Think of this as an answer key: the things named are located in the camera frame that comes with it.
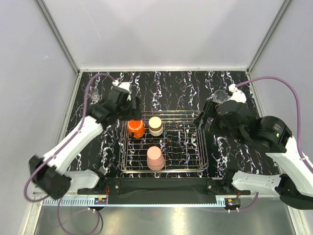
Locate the black marbled table mat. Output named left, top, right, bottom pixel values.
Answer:
left=68, top=71, right=279, bottom=178

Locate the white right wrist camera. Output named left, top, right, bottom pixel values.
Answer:
left=228, top=84, right=246, bottom=103

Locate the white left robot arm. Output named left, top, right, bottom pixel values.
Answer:
left=29, top=82, right=141, bottom=200

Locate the orange translucent plastic cup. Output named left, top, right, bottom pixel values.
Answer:
left=127, top=120, right=145, bottom=139

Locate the small clear glass cup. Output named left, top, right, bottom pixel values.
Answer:
left=86, top=87, right=100, bottom=103

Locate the pink plastic cup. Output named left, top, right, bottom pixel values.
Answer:
left=147, top=146, right=165, bottom=171

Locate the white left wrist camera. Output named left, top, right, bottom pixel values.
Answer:
left=112, top=80, right=132, bottom=94

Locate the metal wire dish rack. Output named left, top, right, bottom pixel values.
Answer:
left=118, top=110, right=209, bottom=173

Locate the beige brown ceramic cup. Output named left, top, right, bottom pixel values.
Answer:
left=148, top=117, right=163, bottom=137

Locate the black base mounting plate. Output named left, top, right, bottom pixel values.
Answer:
left=78, top=178, right=250, bottom=205

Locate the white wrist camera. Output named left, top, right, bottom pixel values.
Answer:
left=112, top=80, right=132, bottom=94
left=228, top=84, right=246, bottom=103

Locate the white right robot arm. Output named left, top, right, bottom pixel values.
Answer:
left=194, top=100, right=313, bottom=210

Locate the large clear glass cup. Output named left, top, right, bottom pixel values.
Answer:
left=212, top=90, right=230, bottom=104

